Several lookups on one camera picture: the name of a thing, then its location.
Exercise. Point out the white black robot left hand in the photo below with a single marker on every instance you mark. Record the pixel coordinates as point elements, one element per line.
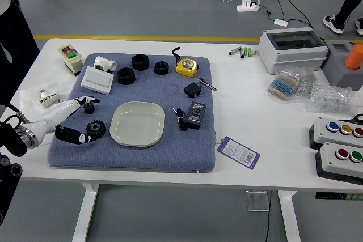
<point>51,116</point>

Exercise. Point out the small black gear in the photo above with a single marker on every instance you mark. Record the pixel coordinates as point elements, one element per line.
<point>89,108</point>

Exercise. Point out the big black gear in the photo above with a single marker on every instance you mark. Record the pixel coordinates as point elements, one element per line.
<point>97,128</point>

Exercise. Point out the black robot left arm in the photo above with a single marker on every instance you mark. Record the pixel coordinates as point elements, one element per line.
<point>11,142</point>

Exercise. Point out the big black hex nut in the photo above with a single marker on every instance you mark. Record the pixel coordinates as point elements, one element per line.
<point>140,63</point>
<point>125,77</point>

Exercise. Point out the small black hex nut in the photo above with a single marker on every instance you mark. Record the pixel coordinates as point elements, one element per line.
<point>161,68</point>

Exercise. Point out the blue yellow red button box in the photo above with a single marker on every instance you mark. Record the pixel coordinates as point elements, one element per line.
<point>320,134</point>

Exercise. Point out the red green button box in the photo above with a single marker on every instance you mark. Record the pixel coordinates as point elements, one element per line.
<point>329,162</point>

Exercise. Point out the white labelled adapter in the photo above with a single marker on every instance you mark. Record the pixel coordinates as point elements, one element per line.
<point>48,99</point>

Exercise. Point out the white pipe tee fitting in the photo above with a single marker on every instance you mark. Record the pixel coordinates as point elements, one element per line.
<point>103,63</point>

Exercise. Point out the white square plate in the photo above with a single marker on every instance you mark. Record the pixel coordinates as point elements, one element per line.
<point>137,124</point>

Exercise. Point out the white table leg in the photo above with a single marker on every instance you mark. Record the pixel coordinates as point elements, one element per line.
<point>290,219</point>
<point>83,216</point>

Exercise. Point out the blue-grey cushion mat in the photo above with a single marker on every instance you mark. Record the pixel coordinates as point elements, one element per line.
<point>158,151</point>

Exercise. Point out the yellow tape measure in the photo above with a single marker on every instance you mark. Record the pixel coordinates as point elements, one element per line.
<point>186,67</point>

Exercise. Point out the black digital display module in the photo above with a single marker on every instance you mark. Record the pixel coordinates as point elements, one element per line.
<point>195,115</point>

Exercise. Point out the purple barcode tag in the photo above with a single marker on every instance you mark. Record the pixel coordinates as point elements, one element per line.
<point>238,153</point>

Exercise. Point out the green battery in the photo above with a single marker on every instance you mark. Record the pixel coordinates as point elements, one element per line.
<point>246,52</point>
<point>250,52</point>

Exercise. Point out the grey metal plate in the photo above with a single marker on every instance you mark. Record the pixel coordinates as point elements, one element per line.
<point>256,201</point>

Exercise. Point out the white power strip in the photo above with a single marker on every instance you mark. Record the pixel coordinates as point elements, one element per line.
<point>246,7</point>

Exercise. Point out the bag of blue resistors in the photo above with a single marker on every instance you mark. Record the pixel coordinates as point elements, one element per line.
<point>285,84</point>

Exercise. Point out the white floor adapter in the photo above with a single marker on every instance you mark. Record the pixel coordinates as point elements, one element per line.
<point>280,22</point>

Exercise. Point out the clear bag of screws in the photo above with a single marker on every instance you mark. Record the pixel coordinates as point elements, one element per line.
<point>306,84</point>

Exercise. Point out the bubble wrap bag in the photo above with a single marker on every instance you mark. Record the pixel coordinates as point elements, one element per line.
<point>331,97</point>

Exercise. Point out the grey block holder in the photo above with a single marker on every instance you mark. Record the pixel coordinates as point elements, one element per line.
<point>337,69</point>

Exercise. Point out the black table control panel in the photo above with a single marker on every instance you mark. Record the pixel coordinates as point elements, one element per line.
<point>331,196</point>

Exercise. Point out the black scissors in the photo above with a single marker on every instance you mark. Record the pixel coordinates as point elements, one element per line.
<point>358,118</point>

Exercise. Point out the orange cylinder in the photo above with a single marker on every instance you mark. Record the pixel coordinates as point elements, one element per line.
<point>354,57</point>

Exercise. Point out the white wall switch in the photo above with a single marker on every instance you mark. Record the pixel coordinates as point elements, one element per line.
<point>97,80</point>

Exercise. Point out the beige red-green switch box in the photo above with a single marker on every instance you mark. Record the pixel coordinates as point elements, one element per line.
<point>71,59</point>

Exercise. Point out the grey electrical enclosure box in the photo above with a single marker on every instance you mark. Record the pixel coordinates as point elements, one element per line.
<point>292,55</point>

